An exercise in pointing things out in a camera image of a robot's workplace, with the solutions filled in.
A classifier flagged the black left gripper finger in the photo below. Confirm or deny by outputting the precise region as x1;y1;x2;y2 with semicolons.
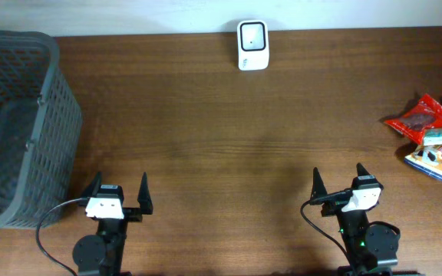
137;172;153;209
81;172;102;199

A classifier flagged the green tissue pack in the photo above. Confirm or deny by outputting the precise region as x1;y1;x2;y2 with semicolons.
422;128;442;146

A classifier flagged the cream snack bag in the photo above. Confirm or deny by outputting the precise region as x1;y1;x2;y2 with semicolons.
403;122;442;188

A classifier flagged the red candy bag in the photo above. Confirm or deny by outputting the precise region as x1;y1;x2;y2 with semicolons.
384;94;442;145

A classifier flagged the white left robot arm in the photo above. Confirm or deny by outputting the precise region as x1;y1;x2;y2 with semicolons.
72;172;153;276

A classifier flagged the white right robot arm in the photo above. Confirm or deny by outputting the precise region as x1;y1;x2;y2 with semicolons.
304;163;401;276

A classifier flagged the white barcode scanner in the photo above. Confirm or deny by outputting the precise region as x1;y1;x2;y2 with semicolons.
236;20;270;71

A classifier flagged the grey plastic basket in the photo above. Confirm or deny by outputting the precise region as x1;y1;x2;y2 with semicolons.
0;31;83;229

